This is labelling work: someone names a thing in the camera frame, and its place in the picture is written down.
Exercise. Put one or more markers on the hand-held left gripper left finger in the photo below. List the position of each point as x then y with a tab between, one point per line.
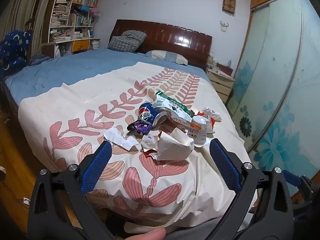
98	165

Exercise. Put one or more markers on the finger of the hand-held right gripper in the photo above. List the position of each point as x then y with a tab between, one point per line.
293	178

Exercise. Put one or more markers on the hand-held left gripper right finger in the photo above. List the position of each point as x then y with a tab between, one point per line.
225	165

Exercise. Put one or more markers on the crushed blue soda can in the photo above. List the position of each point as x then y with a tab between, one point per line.
148	113

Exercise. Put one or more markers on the person's left hand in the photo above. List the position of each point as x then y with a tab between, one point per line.
147	234

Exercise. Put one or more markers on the crumpled white paper sheet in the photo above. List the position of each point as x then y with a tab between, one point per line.
120	140

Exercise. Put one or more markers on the white yogurt cup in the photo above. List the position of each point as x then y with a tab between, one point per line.
200	130

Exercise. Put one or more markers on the small red and white wrapper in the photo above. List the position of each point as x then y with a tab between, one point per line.
150	153

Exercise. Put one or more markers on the crumpled white tissue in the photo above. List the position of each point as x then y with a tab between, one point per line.
212	113

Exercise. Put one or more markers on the white paper bag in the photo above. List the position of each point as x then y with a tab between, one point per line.
175	147

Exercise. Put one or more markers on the small crumpled white wrapper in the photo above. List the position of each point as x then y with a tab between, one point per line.
148	141

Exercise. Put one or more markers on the purple foil wrapper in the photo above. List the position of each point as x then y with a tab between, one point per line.
141	127

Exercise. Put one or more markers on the green and white plastic bag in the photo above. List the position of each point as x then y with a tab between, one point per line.
171	107

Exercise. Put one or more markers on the leaf-patterned cream cloth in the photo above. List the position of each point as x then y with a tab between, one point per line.
112	87

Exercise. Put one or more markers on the light wooden nightstand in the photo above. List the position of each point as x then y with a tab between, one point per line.
221	85

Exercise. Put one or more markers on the white charger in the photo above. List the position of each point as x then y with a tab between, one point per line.
26	201

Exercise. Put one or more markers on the dark red box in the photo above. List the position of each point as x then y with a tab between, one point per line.
223	69

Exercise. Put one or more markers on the blue bed sheet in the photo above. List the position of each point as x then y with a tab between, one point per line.
75	70

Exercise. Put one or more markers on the floral glass wardrobe door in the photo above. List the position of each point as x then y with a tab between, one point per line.
275	80

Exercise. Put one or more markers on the striped pillow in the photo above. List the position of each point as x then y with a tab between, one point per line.
165	55

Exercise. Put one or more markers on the checkered grey pillow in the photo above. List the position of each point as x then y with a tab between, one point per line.
127	41

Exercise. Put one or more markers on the dark red wooden headboard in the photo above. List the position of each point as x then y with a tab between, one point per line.
175	37

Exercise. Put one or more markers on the white bookshelf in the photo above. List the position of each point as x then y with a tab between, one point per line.
71	27

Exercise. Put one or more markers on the blue star-patterned cloth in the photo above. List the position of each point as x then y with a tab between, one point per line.
13	47

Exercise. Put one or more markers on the rows of shelved books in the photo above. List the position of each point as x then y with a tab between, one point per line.
62	10

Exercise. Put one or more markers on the striped curtain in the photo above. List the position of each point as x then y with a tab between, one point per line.
20	10

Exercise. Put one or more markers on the deer-shaped wall hook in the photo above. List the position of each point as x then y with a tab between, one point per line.
224	27

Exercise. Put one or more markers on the brown square wall decoration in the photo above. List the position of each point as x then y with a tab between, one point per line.
229	3

